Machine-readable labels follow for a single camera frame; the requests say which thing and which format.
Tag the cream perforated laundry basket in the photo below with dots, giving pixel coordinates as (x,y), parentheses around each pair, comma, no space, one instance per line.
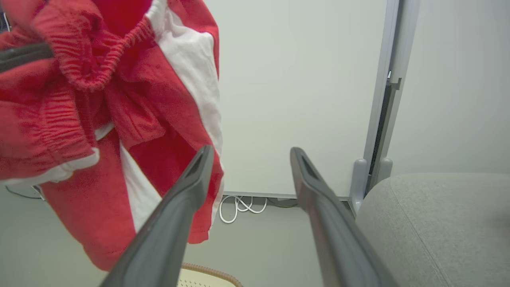
(199,279)

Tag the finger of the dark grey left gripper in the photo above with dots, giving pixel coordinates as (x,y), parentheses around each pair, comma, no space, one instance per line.
(24,56)

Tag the grey upholstered seat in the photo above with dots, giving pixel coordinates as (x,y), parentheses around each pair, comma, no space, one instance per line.
(438,231)

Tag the grey partition post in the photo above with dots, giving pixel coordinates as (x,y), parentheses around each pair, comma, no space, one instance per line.
(375,103)

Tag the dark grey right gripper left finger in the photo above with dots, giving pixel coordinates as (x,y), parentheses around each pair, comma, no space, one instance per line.
(167,231)

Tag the red cloth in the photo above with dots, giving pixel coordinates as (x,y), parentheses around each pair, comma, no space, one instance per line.
(159,99)

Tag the grey partition base rail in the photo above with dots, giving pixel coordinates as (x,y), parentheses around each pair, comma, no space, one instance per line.
(279,195)

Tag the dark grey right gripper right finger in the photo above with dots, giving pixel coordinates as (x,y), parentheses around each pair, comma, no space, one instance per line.
(338,239)

